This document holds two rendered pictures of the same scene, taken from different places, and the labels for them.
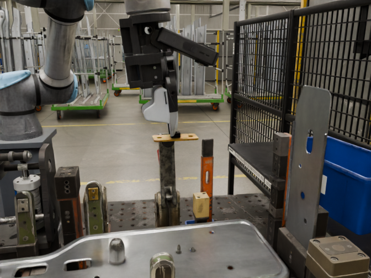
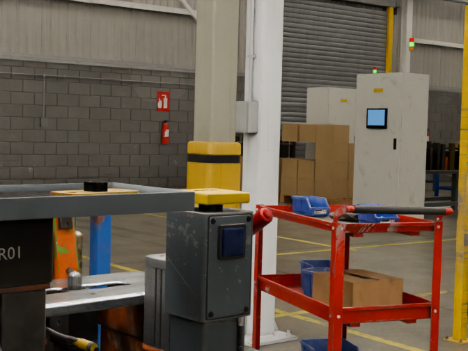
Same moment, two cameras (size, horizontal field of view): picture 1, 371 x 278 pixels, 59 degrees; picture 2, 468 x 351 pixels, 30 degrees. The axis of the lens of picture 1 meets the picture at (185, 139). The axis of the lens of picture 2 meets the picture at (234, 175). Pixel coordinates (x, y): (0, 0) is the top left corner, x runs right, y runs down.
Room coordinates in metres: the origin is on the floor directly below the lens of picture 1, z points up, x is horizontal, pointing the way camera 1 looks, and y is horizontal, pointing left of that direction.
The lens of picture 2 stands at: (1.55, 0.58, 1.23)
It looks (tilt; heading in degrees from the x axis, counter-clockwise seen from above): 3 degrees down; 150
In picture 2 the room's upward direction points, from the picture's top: 2 degrees clockwise
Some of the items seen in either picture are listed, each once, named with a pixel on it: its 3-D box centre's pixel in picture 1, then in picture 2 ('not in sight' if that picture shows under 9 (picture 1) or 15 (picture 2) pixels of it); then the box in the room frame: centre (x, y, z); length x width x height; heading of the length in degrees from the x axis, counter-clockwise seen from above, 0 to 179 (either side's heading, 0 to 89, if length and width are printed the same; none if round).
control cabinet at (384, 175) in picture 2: not in sight; (389, 134); (-7.34, 8.04, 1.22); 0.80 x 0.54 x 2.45; 8
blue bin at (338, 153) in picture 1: (339, 176); not in sight; (0.78, -0.39, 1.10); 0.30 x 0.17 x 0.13; 19
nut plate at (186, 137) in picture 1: (175, 135); not in sight; (0.60, 0.02, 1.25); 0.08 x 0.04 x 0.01; 102
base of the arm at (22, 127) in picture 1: (19, 122); not in sight; (1.17, 0.61, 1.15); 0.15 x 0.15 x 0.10
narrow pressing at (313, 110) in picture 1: (304, 169); not in sight; (0.64, -0.25, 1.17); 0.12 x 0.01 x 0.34; 12
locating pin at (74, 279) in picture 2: not in sight; (74, 285); (0.40, 0.99, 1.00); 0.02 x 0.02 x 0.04
